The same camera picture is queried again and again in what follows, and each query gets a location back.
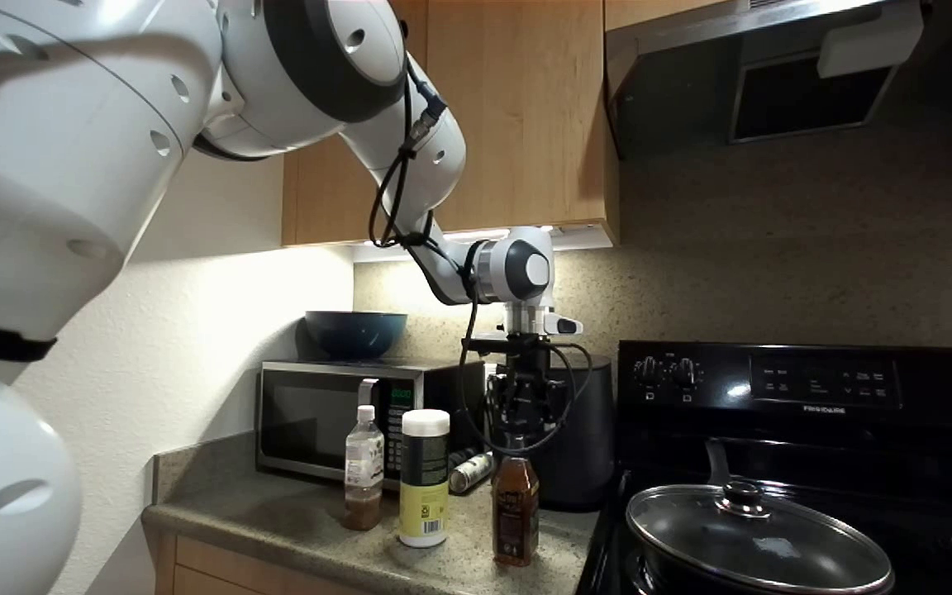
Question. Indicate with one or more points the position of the black air fryer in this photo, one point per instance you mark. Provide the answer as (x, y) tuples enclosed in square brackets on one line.
[(586, 449)]

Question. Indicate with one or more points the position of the black kitchen stove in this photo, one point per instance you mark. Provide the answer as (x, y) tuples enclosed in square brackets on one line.
[(828, 385)]

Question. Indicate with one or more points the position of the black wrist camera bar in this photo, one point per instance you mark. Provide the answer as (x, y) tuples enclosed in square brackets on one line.
[(487, 345)]

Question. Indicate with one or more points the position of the small clear bottle brown liquid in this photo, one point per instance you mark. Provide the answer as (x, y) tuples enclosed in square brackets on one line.
[(362, 474)]

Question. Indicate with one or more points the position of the brown tea bottle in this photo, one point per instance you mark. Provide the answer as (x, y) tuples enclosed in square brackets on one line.
[(518, 512)]

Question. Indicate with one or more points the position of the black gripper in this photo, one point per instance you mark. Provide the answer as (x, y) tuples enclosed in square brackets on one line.
[(519, 385)]

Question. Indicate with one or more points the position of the black frying pan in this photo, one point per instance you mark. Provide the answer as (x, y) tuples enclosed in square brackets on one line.
[(652, 573)]

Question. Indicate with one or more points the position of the steel range hood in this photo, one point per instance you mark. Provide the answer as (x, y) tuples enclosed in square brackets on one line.
[(676, 78)]

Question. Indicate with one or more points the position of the dark blue bowl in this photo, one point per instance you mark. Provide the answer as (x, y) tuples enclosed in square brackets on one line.
[(352, 335)]

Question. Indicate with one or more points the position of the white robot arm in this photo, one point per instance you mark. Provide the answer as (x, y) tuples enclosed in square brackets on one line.
[(81, 132)]

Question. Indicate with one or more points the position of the glass pan lid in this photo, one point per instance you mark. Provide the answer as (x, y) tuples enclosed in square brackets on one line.
[(809, 547)]

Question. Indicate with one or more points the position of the wooden lower cabinet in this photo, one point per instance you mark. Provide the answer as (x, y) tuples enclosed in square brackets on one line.
[(213, 573)]

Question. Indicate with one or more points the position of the small silver lying object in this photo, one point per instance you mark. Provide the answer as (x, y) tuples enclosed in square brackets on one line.
[(469, 474)]

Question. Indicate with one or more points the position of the white-lidded green label canister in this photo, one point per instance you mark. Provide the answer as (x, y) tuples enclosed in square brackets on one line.
[(425, 483)]

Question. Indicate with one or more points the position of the narrow wooden upper cabinet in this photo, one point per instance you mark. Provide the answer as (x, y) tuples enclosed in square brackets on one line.
[(652, 10)]

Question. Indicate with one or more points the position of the silver black microwave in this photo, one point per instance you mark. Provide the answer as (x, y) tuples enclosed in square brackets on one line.
[(300, 418)]

